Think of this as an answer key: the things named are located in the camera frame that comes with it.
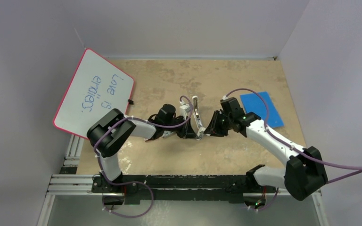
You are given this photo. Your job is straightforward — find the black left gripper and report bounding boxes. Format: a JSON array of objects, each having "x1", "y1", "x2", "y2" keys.
[{"x1": 163, "y1": 115, "x2": 197, "y2": 139}]

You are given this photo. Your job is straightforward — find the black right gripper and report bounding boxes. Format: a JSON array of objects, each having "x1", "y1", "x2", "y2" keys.
[{"x1": 205, "y1": 110, "x2": 233, "y2": 137}]

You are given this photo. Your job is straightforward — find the white stapler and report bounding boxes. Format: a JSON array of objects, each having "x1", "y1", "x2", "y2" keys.
[{"x1": 192, "y1": 96, "x2": 206, "y2": 140}]

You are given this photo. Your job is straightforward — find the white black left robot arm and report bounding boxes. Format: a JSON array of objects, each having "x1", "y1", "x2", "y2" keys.
[{"x1": 87, "y1": 103, "x2": 192, "y2": 193}]

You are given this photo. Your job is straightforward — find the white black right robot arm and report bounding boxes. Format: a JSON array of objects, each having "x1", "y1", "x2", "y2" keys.
[{"x1": 205, "y1": 97, "x2": 329, "y2": 201}]

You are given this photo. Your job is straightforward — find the blue paper folder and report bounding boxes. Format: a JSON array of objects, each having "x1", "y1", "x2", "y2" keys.
[{"x1": 240, "y1": 92, "x2": 284, "y2": 128}]

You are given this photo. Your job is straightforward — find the pink framed whiteboard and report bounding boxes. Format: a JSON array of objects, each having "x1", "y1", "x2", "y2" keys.
[{"x1": 52, "y1": 48, "x2": 134, "y2": 138}]

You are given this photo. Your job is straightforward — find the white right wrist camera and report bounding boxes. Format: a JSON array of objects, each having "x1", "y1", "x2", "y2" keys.
[{"x1": 220, "y1": 96, "x2": 238, "y2": 105}]

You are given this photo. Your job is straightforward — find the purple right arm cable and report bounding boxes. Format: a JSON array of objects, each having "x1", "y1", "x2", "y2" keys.
[{"x1": 222, "y1": 88, "x2": 362, "y2": 212}]

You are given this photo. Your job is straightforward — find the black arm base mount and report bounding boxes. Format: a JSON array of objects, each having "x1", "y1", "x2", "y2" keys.
[{"x1": 91, "y1": 174, "x2": 277, "y2": 206}]

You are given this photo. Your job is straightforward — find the aluminium rail frame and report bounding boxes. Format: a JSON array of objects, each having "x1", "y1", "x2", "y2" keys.
[{"x1": 38, "y1": 135, "x2": 328, "y2": 226}]

